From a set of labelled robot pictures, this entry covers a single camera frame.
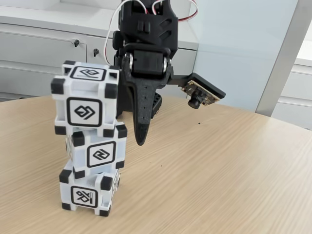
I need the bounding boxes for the white cube with double-diamond symbol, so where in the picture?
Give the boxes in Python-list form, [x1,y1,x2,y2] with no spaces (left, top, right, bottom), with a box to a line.
[50,60,120,137]

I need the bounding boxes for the white cube with N-diamond symbol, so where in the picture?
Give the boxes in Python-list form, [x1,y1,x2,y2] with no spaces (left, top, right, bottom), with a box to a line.
[65,121,128,180]

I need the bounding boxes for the white cube with crossed symbol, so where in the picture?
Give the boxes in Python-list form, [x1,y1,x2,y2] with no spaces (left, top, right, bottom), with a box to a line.
[59,168,122,217]

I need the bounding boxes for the white drawer unit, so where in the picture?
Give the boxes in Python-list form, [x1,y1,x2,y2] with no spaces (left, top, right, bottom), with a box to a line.
[268,56,312,130]

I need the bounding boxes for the white red servo cable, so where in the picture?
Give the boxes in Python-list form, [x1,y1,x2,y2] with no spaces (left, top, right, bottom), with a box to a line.
[179,0,199,23]
[105,0,134,65]

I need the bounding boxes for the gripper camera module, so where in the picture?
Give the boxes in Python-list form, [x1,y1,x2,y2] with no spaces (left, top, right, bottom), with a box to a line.
[172,72,227,110]

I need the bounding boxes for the grey metal frame post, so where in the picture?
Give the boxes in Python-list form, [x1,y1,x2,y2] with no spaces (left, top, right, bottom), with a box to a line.
[254,0,312,117]

